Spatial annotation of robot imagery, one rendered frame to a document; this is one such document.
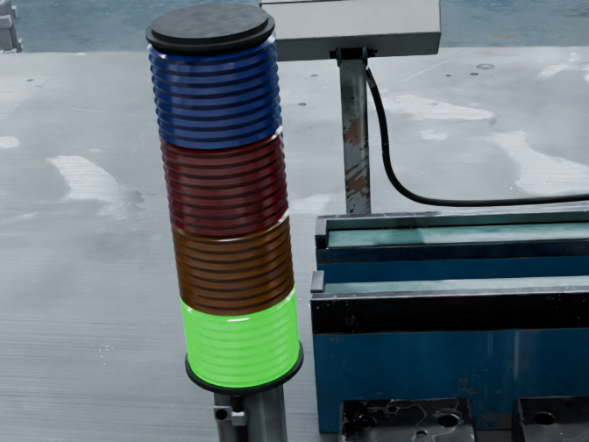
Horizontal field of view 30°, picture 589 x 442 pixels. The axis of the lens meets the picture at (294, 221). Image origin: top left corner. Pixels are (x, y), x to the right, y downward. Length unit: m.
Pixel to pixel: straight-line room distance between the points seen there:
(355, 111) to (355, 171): 0.06
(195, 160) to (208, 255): 0.05
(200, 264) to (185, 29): 0.11
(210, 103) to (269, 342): 0.13
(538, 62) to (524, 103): 0.17
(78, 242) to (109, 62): 0.63
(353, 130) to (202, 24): 0.61
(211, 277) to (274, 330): 0.05
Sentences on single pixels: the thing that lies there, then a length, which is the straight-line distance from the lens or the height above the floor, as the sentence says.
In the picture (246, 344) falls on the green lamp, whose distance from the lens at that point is 0.56.
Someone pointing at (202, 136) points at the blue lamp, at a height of 1.17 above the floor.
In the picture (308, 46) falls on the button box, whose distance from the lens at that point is 1.07.
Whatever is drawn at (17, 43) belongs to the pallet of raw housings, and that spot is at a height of 0.42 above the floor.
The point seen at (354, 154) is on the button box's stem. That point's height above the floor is 0.91.
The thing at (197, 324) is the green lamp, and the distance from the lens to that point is 0.56.
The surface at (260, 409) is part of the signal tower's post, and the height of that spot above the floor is 1.00.
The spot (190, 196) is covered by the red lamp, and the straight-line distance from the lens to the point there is 0.52.
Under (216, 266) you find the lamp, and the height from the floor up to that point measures 1.10.
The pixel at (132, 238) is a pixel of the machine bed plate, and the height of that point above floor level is 0.80.
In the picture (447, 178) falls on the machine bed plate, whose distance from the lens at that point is 1.33.
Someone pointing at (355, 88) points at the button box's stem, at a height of 0.99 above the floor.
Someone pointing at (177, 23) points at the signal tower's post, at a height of 1.22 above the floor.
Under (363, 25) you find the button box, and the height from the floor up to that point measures 1.05.
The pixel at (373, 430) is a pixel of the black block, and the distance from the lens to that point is 0.82.
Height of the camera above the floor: 1.36
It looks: 27 degrees down
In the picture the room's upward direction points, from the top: 4 degrees counter-clockwise
